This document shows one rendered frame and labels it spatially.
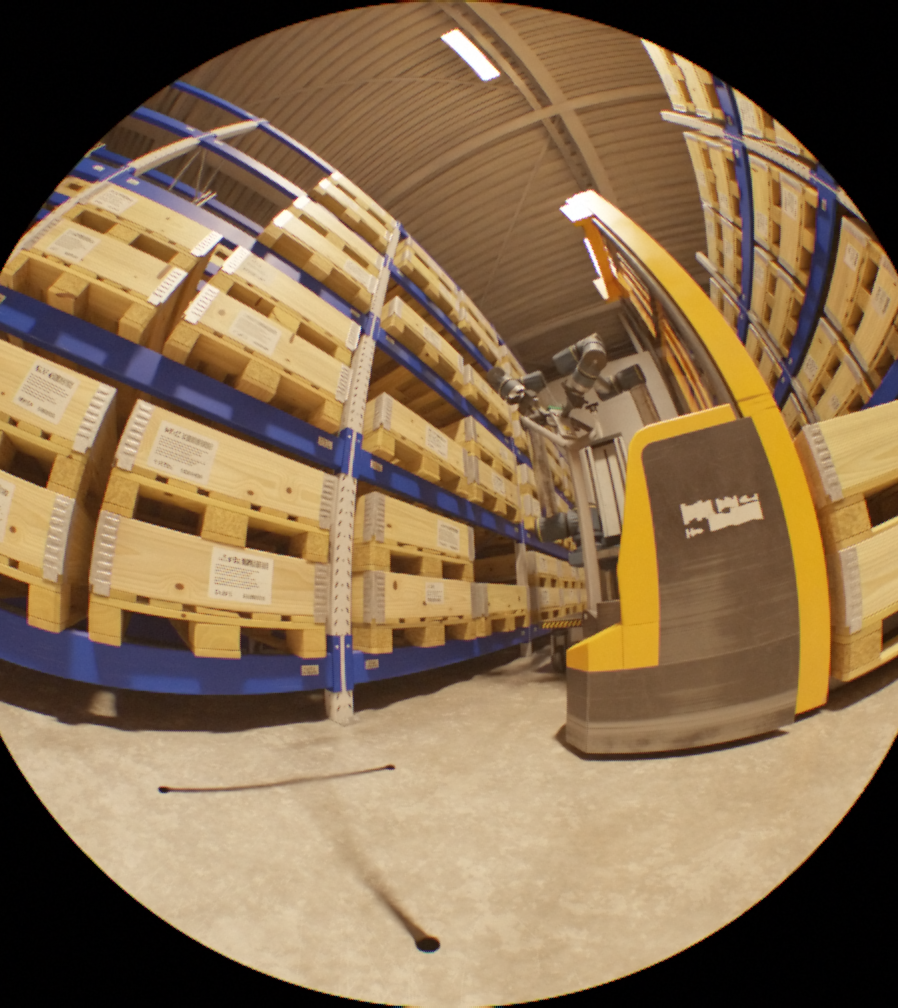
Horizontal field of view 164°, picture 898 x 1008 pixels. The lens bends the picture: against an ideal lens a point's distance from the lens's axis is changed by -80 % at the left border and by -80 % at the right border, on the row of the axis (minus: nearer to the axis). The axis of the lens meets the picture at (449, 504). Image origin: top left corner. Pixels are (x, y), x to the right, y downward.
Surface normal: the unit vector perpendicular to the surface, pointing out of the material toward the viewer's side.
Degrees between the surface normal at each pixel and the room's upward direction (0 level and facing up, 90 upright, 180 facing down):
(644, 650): 90
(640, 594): 90
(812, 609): 90
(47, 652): 90
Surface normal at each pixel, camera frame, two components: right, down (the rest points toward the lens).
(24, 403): 0.81, -0.22
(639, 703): -0.58, -0.25
